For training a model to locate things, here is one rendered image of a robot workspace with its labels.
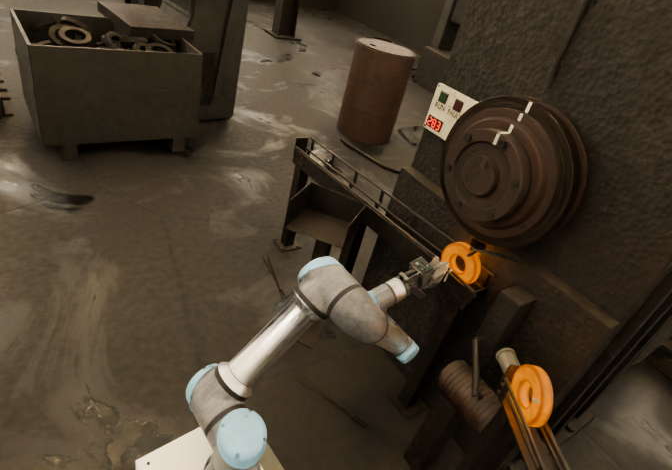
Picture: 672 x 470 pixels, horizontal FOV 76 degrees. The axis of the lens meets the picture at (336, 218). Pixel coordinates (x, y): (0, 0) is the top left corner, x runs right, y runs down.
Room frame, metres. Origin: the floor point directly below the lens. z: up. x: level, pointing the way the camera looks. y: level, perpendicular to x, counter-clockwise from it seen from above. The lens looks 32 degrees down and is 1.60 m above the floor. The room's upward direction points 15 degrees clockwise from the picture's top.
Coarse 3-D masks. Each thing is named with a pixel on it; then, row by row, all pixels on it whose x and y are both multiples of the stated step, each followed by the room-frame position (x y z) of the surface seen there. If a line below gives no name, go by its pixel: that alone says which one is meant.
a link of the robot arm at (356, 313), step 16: (336, 304) 0.79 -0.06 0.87; (352, 304) 0.79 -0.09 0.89; (368, 304) 0.80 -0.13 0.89; (336, 320) 0.77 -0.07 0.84; (352, 320) 0.77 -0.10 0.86; (368, 320) 0.78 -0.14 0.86; (384, 320) 0.82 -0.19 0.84; (352, 336) 0.78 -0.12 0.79; (368, 336) 0.77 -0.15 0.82; (384, 336) 0.81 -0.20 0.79; (400, 336) 0.93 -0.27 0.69; (400, 352) 0.95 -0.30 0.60; (416, 352) 0.99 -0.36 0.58
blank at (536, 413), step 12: (516, 372) 0.90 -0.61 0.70; (528, 372) 0.86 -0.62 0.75; (540, 372) 0.84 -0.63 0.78; (516, 384) 0.87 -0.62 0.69; (528, 384) 0.86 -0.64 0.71; (540, 384) 0.80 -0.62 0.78; (516, 396) 0.84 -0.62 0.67; (528, 396) 0.84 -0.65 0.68; (540, 396) 0.78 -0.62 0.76; (552, 396) 0.78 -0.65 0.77; (528, 408) 0.79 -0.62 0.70; (540, 408) 0.76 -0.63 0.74; (528, 420) 0.76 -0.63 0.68; (540, 420) 0.75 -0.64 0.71
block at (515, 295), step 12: (516, 288) 1.16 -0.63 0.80; (504, 300) 1.11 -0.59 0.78; (516, 300) 1.10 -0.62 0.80; (528, 300) 1.12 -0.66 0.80; (492, 312) 1.13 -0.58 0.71; (504, 312) 1.10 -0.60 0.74; (516, 312) 1.08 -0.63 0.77; (492, 324) 1.11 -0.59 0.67; (504, 324) 1.09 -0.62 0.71; (516, 324) 1.11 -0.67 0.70; (480, 336) 1.12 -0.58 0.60; (492, 336) 1.09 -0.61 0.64; (504, 336) 1.09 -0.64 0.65; (492, 348) 1.08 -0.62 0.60
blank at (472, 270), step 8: (448, 248) 1.35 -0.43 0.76; (456, 248) 1.33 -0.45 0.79; (464, 248) 1.31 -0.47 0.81; (448, 256) 1.34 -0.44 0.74; (456, 256) 1.35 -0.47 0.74; (464, 256) 1.30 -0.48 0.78; (472, 256) 1.28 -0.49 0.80; (472, 264) 1.27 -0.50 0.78; (480, 264) 1.28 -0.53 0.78; (456, 272) 1.30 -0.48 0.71; (464, 272) 1.28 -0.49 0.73; (472, 272) 1.26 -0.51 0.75; (464, 280) 1.27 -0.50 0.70; (472, 280) 1.25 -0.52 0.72
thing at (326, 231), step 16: (304, 192) 1.59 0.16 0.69; (320, 192) 1.64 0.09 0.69; (336, 192) 1.62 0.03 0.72; (288, 208) 1.46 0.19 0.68; (304, 208) 1.64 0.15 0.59; (320, 208) 1.63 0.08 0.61; (336, 208) 1.62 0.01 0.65; (352, 208) 1.60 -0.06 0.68; (288, 224) 1.49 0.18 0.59; (304, 224) 1.51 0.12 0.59; (320, 224) 1.54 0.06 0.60; (336, 224) 1.56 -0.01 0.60; (352, 224) 1.43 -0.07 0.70; (320, 240) 1.42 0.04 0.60; (336, 240) 1.44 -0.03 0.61; (320, 256) 1.49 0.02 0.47; (304, 336) 1.45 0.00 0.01
